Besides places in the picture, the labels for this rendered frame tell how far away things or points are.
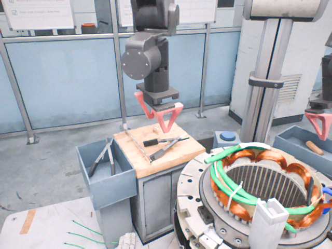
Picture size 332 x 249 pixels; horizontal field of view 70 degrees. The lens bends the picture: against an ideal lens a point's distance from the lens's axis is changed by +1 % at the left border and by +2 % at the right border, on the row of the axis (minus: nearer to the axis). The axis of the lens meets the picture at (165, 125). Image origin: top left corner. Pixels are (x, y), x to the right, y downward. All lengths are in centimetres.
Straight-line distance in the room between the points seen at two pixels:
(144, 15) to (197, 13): 224
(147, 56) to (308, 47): 265
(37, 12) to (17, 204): 158
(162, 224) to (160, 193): 13
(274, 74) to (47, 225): 88
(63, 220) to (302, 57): 268
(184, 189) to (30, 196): 187
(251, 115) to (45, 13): 202
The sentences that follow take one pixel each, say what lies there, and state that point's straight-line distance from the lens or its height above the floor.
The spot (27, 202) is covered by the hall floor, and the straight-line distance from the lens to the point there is 222.
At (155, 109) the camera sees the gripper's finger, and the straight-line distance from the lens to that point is 50.
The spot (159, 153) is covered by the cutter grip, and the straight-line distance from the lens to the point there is 60.
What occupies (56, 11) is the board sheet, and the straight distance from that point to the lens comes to 248.
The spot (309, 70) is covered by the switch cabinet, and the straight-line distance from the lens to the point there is 313.
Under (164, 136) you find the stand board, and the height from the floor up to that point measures 107.
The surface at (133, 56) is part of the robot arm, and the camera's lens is 44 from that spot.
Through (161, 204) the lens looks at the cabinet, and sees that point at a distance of 70.
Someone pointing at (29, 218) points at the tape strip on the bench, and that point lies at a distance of 96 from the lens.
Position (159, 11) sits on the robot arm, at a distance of 48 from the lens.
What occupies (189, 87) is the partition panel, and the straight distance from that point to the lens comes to 292.
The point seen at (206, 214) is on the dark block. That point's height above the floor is 110.
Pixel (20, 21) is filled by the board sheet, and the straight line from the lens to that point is 253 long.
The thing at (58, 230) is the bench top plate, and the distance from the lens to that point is 88.
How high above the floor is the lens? 143
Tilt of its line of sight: 30 degrees down
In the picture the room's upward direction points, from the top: straight up
